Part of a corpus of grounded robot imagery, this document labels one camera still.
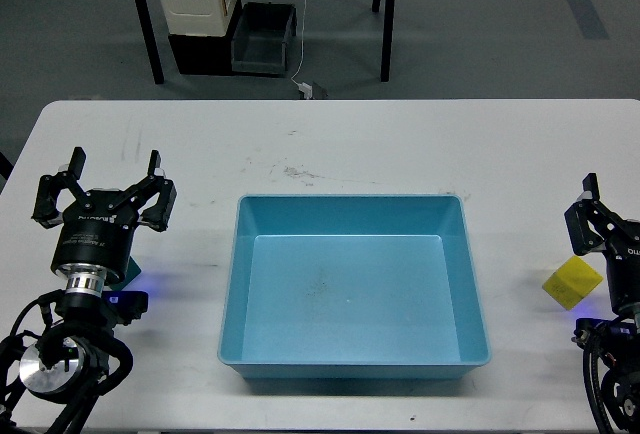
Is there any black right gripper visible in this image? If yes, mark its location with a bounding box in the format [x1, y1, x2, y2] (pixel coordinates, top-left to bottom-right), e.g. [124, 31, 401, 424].
[564, 173, 639, 315]

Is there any white power adapter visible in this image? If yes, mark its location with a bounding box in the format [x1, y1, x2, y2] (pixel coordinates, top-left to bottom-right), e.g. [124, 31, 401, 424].
[297, 82, 313, 100]

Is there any black table leg left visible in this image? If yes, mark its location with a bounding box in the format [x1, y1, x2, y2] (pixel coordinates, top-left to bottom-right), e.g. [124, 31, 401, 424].
[134, 0, 164, 85]

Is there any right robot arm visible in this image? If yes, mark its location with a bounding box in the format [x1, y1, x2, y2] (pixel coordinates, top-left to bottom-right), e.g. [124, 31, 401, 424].
[564, 173, 639, 433]

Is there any white cable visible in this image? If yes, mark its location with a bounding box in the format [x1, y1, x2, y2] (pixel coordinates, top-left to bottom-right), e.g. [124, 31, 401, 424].
[234, 0, 312, 86]

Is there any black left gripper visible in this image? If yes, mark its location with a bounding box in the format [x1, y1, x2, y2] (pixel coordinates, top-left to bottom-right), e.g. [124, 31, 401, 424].
[32, 146, 177, 285]

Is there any green block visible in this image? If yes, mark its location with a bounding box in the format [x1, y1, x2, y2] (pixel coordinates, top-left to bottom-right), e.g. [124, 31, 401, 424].
[109, 257, 141, 291]

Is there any black crate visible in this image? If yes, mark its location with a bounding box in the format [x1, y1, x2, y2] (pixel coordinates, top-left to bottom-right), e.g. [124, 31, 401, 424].
[168, 0, 243, 76]

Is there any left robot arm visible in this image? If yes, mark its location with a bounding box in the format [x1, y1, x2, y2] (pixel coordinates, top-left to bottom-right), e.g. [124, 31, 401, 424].
[1, 147, 177, 433]

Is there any yellow block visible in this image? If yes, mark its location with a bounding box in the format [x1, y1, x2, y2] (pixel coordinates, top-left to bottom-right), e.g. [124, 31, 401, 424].
[542, 255, 604, 311]

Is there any blue plastic box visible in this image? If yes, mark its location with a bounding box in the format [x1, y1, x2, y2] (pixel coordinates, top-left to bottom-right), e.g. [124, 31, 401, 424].
[218, 195, 491, 380]

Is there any black table leg right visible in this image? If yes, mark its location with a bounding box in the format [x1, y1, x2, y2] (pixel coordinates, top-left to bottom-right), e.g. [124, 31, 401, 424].
[370, 0, 399, 83]

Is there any grey plastic bin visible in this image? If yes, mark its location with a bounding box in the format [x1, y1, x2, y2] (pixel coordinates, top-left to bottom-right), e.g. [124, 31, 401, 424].
[231, 2, 297, 77]

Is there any black table leg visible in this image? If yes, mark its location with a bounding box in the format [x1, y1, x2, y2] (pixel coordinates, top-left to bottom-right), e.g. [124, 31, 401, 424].
[134, 0, 164, 85]
[370, 0, 399, 83]

